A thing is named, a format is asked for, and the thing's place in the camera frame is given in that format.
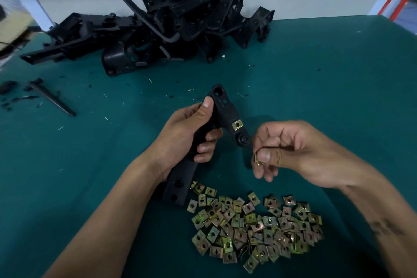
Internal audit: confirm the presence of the person's right hand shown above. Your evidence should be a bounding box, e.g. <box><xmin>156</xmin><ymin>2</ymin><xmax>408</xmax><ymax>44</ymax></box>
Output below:
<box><xmin>251</xmin><ymin>120</ymin><xmax>366</xmax><ymax>189</ymax></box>

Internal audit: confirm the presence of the person's left hand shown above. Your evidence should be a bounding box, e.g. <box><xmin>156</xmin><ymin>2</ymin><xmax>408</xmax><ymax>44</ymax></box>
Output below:
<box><xmin>143</xmin><ymin>96</ymin><xmax>224</xmax><ymax>181</ymax></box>

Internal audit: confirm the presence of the curved black plastic bracket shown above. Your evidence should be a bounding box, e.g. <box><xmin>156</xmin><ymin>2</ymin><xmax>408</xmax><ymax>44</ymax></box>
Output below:
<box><xmin>163</xmin><ymin>83</ymin><xmax>254</xmax><ymax>207</ymax></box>

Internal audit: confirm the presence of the pile of brass clip nuts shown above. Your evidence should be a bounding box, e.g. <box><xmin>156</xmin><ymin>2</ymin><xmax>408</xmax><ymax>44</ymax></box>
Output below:
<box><xmin>187</xmin><ymin>180</ymin><xmax>324</xmax><ymax>274</ymax></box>

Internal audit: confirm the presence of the pile of black plastic brackets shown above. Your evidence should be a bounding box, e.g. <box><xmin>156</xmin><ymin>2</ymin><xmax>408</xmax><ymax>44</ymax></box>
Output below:
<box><xmin>20</xmin><ymin>0</ymin><xmax>276</xmax><ymax>78</ymax></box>

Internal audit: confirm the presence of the person's right forearm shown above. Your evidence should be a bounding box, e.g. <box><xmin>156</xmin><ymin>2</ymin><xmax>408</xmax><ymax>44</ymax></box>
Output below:
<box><xmin>342</xmin><ymin>170</ymin><xmax>417</xmax><ymax>278</ymax></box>

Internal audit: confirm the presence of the person's left forearm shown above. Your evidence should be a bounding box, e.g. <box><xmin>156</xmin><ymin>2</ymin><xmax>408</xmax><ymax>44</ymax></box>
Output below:
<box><xmin>44</xmin><ymin>157</ymin><xmax>169</xmax><ymax>278</ymax></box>

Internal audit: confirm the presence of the green table cloth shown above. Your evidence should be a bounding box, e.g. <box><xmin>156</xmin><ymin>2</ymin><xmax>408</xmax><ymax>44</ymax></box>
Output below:
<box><xmin>0</xmin><ymin>15</ymin><xmax>417</xmax><ymax>278</ymax></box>

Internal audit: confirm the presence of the thin black plastic strip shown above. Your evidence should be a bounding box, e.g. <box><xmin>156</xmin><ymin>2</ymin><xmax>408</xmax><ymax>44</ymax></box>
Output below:
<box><xmin>26</xmin><ymin>78</ymin><xmax>77</xmax><ymax>117</ymax></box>

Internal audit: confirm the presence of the brown cardboard piece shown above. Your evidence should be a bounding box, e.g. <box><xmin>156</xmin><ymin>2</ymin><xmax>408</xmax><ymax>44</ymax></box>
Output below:
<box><xmin>0</xmin><ymin>10</ymin><xmax>33</xmax><ymax>50</ymax></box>

